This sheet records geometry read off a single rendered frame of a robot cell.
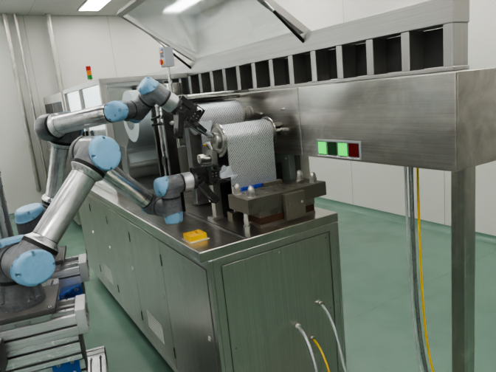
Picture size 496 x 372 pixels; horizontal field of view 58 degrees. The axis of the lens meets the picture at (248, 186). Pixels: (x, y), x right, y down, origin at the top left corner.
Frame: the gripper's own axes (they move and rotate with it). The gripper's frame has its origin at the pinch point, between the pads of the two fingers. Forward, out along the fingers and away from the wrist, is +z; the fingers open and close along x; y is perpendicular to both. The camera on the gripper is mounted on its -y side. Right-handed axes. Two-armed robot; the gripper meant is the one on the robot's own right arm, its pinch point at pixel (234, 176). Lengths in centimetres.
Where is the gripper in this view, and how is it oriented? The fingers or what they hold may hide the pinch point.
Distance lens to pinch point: 192.4
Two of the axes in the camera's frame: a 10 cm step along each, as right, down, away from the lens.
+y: -1.0, -9.7, -2.0
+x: -5.2, -1.2, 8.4
